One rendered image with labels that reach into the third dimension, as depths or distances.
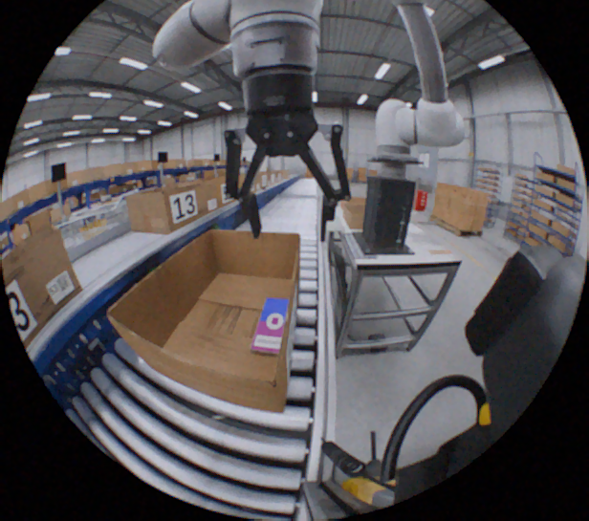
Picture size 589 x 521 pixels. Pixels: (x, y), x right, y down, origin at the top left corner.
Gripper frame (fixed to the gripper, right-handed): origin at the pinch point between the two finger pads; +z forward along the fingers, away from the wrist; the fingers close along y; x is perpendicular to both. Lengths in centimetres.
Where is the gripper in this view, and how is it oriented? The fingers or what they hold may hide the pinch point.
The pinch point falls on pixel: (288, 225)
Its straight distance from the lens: 26.9
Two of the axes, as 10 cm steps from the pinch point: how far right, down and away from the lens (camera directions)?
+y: 9.9, 0.4, -1.1
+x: 1.1, -6.4, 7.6
